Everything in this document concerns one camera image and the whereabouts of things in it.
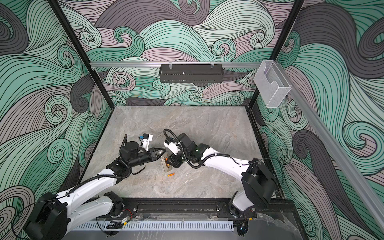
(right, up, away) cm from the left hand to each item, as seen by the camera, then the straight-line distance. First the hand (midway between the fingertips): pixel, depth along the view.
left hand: (166, 150), depth 78 cm
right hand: (+2, -5, +1) cm, 6 cm away
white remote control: (+1, -8, -2) cm, 9 cm away
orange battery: (+2, -16, +8) cm, 18 cm away
